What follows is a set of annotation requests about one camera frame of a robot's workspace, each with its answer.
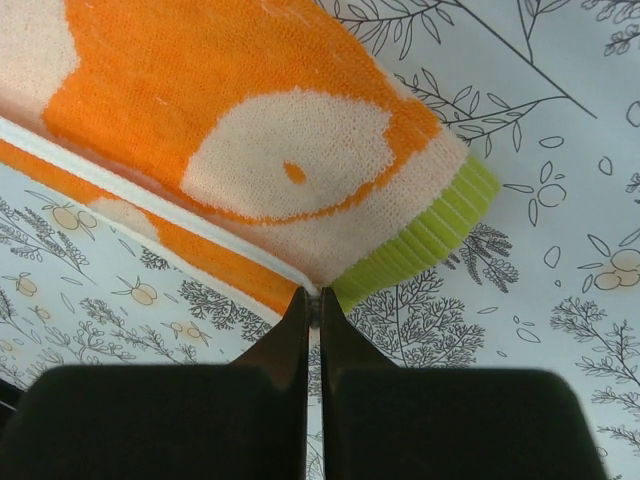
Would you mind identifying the floral patterned table mat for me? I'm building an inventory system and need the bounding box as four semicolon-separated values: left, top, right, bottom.
1;1;639;479

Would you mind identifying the orange patterned towel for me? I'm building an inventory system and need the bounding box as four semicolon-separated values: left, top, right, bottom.
1;1;499;321

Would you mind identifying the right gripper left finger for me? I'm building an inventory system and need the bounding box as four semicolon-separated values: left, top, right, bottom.
1;290;309;479

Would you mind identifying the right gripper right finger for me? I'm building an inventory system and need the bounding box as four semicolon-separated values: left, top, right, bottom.
319;288;606;480

